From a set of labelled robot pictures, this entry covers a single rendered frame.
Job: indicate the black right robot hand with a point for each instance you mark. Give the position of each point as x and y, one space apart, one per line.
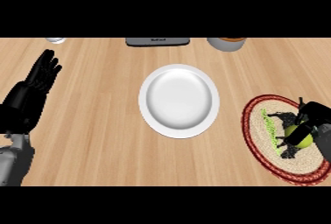
306 121

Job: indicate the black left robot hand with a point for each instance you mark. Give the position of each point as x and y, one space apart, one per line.
27 94

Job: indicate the green pear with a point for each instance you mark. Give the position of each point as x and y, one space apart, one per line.
305 141

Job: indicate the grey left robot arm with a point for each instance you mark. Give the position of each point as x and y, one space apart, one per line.
12 157

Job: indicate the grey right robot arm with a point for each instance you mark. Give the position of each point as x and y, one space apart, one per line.
325 140

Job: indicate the round woven red-rimmed placemat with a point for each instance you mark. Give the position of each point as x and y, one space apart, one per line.
275 154

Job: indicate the white plate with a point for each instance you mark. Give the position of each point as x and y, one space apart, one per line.
179 101

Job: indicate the small white round object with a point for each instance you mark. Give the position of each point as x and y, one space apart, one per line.
57 40

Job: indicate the grey pot with brown contents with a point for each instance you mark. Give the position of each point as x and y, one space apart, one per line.
226 44

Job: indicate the grey flat appliance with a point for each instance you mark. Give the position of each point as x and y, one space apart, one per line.
157 42

